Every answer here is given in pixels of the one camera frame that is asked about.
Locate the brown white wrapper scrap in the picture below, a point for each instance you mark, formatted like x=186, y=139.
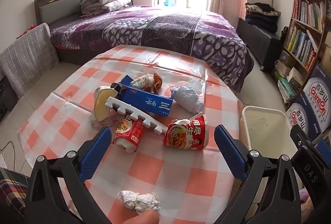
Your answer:
x=142, y=81

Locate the row of tall books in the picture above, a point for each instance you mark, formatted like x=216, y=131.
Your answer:
x=309, y=10

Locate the plaid trousers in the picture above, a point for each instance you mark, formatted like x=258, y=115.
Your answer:
x=13, y=195

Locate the long blue carton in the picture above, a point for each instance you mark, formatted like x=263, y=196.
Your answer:
x=150, y=102

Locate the brown cardboard box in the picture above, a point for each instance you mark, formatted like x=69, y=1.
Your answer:
x=326, y=50

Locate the blue water carton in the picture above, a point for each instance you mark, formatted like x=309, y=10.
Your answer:
x=305, y=118
x=319, y=94

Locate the small red paper cup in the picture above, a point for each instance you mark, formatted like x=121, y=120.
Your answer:
x=129, y=131

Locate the black bench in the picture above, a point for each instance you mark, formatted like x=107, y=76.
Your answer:
x=258, y=43

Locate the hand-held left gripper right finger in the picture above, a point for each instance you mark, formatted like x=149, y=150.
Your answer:
x=230, y=154

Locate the white notched foam strip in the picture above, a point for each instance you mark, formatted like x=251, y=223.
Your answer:
x=124, y=106

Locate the white plastic bin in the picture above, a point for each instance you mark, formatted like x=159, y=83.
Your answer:
x=263, y=123

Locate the row of colourful books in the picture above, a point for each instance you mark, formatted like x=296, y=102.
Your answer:
x=302, y=45

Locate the crumpled grey-blue paper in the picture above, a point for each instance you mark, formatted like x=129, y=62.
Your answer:
x=187, y=100

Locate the stack of books and boxes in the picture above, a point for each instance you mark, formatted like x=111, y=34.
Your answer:
x=287, y=81

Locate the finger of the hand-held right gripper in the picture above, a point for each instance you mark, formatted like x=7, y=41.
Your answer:
x=324, y=147
x=301, y=138

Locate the crushed red noodle cup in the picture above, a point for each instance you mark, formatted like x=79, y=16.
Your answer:
x=186, y=136

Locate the orange checked tablecloth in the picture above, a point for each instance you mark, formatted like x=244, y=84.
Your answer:
x=165, y=172

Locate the folded floral quilt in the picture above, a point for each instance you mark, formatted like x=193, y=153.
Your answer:
x=106, y=1

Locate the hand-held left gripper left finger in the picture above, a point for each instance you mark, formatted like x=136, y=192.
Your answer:
x=95, y=154

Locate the person's left hand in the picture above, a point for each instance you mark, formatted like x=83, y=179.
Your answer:
x=139, y=218

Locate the dark wooden headboard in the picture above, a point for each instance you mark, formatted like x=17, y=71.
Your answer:
x=59, y=6

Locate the grey checked cloth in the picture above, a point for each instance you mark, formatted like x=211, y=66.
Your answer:
x=28, y=56

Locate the orange peel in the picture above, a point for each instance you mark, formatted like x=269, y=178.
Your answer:
x=156, y=81

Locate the stack of folded clothes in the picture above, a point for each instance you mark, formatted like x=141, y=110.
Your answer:
x=262, y=16

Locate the black bag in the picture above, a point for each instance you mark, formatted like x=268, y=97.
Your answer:
x=284, y=32

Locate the crumpled white tissue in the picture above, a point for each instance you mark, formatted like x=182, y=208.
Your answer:
x=137, y=200

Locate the red cloth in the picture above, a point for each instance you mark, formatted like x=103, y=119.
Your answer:
x=27, y=31

